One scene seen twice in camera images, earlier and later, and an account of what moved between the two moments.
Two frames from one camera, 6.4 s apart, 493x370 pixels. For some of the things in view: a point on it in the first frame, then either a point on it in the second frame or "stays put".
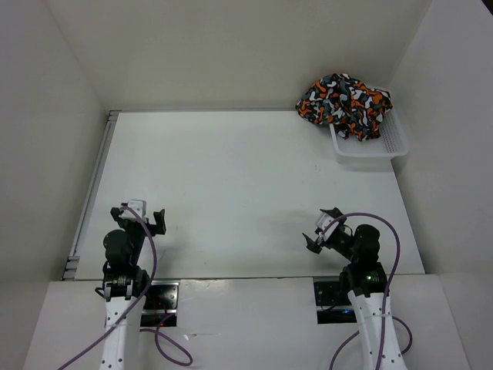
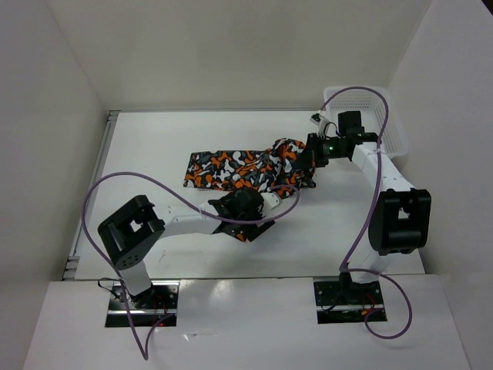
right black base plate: x=333 y=303 stays put
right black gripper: x=313 y=245 → x=306 y=159
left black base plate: x=160 y=304 stays put
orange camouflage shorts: x=356 y=111 → x=280 y=169
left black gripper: x=159 y=228 → x=251 y=231
